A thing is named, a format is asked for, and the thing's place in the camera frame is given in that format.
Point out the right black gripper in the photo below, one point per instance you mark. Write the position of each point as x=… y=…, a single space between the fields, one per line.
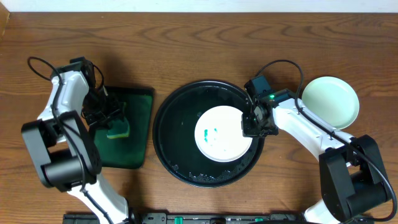
x=248 y=130

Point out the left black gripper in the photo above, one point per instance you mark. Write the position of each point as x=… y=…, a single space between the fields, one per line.
x=104 y=117

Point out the green yellow sponge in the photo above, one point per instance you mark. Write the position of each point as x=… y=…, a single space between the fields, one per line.
x=119 y=127

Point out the white plate green stains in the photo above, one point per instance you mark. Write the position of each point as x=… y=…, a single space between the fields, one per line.
x=219 y=135

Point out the mint green plate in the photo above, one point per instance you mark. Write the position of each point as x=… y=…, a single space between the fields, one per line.
x=333 y=100

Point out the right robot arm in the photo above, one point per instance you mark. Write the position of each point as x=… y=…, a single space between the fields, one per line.
x=353 y=179

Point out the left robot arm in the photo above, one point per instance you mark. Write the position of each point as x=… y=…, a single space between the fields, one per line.
x=59 y=143

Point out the rectangular dark green tray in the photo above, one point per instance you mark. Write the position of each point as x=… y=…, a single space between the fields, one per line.
x=127 y=152

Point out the round black tray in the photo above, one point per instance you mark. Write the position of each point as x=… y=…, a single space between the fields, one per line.
x=174 y=141

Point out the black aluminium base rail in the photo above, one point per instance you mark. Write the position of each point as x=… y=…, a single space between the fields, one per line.
x=163 y=218

